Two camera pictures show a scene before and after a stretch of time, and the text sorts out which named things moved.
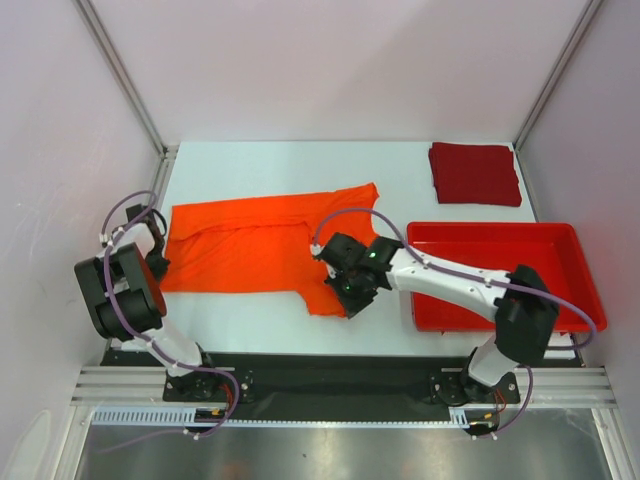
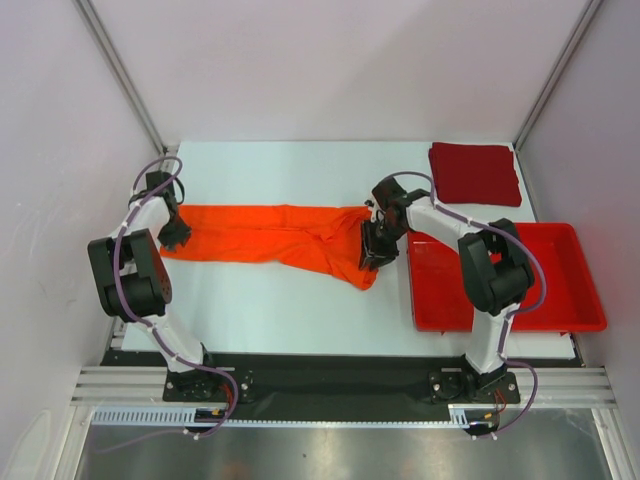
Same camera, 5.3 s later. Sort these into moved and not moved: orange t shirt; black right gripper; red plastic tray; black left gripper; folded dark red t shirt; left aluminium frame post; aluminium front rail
Moved: black right gripper; black left gripper; orange t shirt
Not moved: left aluminium frame post; folded dark red t shirt; aluminium front rail; red plastic tray
